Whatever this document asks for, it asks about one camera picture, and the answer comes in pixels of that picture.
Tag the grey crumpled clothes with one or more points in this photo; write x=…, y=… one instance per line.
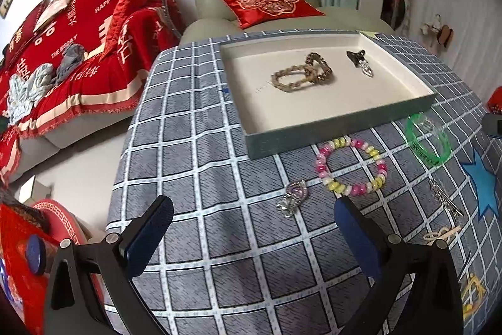
x=25, y=94

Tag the black claw hair clip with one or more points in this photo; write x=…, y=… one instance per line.
x=356, y=58

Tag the green translucent bangle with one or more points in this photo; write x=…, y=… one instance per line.
x=427, y=140

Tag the silver heart pendant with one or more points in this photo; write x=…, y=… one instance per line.
x=366, y=69

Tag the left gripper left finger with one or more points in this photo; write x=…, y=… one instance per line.
x=143, y=234

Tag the red round box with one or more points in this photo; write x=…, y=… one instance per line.
x=62, y=223

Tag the red sofa blanket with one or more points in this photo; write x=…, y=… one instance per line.
x=122, y=38

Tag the grey checked table cloth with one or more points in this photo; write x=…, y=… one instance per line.
x=230, y=263

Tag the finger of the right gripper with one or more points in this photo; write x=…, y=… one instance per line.
x=492, y=125

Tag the red embroidered cushion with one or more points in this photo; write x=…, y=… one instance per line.
x=252, y=12

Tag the beige hair clip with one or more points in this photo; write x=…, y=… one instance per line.
x=444, y=233

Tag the silver rhinestone hair clip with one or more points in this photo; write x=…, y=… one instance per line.
x=441, y=195

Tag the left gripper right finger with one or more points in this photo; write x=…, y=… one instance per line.
x=363, y=236

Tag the green jewelry tray box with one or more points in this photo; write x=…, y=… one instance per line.
x=275, y=121

